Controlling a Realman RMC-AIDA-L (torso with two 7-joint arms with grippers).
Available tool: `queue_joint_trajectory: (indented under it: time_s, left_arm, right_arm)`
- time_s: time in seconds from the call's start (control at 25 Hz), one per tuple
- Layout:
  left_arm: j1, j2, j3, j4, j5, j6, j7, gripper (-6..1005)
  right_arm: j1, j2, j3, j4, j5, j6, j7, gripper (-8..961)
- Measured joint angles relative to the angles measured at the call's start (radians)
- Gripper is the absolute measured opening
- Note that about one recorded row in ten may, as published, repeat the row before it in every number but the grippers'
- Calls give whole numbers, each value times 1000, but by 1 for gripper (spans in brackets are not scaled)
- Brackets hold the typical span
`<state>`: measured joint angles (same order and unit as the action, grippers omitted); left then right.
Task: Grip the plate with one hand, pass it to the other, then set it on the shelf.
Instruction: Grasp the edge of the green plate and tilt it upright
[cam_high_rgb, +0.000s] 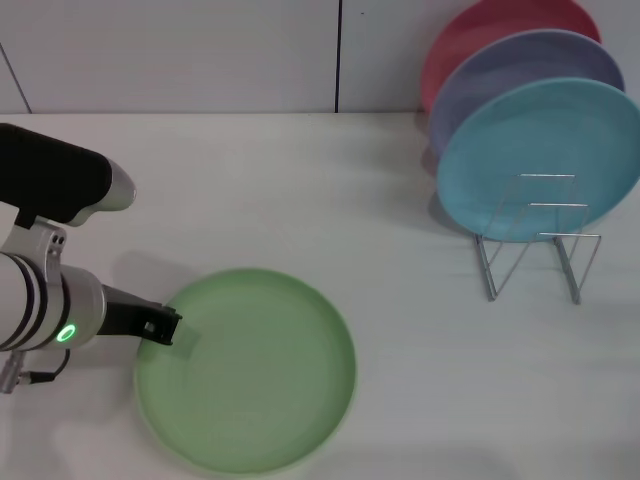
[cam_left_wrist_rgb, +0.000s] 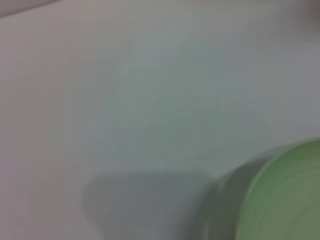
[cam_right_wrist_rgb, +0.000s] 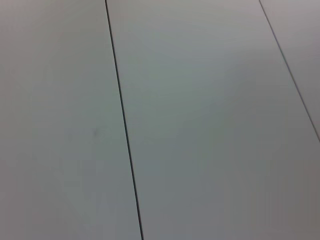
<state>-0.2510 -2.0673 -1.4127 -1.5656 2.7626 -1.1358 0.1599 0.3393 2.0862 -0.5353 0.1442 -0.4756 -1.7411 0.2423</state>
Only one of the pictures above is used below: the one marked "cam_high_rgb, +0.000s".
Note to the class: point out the red round plate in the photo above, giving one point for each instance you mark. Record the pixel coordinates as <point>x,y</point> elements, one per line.
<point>480,30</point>

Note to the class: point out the green round plate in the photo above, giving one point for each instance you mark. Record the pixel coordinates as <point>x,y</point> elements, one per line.
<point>250,380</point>

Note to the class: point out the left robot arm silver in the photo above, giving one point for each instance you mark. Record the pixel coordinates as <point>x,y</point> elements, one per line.
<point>50,305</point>

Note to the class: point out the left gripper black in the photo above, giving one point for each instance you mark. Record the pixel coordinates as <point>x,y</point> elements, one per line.
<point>122,315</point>

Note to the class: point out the purple round plate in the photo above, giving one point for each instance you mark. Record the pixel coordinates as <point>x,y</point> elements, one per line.
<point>510,65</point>

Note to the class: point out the teal round plate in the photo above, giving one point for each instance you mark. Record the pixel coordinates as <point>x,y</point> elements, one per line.
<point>530,150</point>

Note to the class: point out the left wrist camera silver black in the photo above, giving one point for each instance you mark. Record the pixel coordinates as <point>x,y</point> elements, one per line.
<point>50,170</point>

